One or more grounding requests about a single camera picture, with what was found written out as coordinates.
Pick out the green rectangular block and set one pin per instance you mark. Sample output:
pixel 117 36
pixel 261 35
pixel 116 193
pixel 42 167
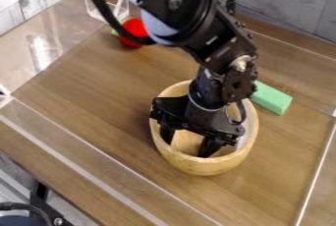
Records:
pixel 270 98

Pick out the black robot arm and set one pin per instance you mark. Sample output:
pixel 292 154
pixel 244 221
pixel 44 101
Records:
pixel 201 27

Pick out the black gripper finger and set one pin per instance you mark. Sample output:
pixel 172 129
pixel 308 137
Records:
pixel 166 133
pixel 210 145

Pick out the red fruit with green stem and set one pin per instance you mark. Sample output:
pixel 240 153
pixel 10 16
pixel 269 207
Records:
pixel 133 26

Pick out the black table clamp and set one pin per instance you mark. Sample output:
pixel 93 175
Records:
pixel 32 213

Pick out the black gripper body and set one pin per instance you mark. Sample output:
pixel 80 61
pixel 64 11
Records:
pixel 180 113

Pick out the clear acrylic tray wall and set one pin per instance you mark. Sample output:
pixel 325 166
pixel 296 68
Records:
pixel 76 127

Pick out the wooden bowl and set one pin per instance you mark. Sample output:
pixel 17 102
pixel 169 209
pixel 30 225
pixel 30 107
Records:
pixel 181 151

